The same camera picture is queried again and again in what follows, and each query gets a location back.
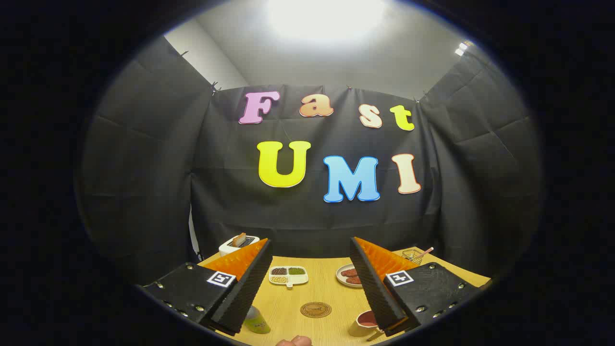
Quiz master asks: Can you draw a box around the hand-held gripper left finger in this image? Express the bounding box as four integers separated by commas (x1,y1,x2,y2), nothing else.
136,238,273,337

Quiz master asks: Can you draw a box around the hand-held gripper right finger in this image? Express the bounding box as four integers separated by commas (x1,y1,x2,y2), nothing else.
349,236,492,337

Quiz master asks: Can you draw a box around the silver green juice bottle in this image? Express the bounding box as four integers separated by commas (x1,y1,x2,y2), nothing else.
243,305,271,334

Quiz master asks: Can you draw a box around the beige cup with wooden handle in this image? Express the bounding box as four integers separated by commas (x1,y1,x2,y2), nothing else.
348,310,385,342

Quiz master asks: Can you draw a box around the round brown coaster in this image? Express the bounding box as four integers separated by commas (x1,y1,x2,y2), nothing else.
300,302,332,319

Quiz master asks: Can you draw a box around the white oval plate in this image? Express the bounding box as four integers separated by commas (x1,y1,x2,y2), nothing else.
336,263,364,288

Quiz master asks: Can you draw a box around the white divided dish with grains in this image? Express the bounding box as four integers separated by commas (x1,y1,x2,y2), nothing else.
269,266,309,288

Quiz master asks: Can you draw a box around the white toaster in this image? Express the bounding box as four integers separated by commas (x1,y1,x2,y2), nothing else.
219,235,260,258

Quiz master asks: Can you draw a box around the wooden table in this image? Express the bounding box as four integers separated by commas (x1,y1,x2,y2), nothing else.
197,246,491,346

